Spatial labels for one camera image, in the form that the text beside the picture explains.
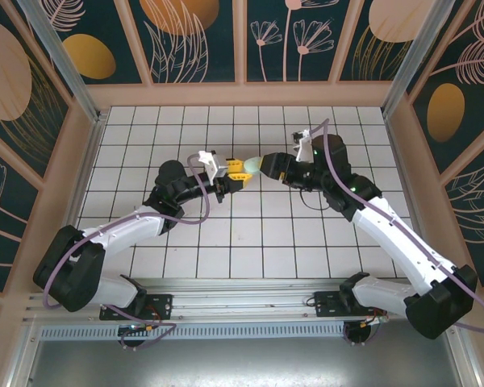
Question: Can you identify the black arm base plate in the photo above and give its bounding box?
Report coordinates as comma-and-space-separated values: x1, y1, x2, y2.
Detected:
99, 293, 174, 322
313, 290, 388, 319

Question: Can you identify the grey metal sheet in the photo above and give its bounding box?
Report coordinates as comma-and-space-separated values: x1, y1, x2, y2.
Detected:
27, 336, 469, 387

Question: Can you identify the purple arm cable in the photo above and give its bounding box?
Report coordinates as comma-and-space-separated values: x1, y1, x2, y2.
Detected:
308, 118, 484, 334
43, 152, 213, 351

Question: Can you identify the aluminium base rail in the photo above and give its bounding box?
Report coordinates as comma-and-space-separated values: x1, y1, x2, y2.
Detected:
23, 277, 467, 323

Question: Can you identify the slotted grey cable duct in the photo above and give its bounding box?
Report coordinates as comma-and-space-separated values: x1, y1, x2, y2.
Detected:
40, 324, 348, 340

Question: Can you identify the aluminium frame post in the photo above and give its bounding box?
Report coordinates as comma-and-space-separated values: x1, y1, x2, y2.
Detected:
17, 0, 108, 126
381, 0, 457, 119

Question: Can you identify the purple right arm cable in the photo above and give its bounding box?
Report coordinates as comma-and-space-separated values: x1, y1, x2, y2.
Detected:
308, 118, 484, 334

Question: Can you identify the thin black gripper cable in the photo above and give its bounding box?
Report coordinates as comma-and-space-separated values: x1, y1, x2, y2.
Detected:
300, 188, 328, 211

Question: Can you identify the black round cable grommet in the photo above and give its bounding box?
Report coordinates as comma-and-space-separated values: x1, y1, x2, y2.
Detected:
344, 320, 378, 347
119, 325, 147, 348

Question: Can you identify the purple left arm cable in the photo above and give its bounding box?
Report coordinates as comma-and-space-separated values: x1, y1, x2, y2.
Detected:
43, 152, 213, 351

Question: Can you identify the aluminium side rail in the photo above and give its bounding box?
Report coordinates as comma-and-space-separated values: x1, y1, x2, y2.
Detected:
48, 112, 108, 293
381, 108, 469, 291

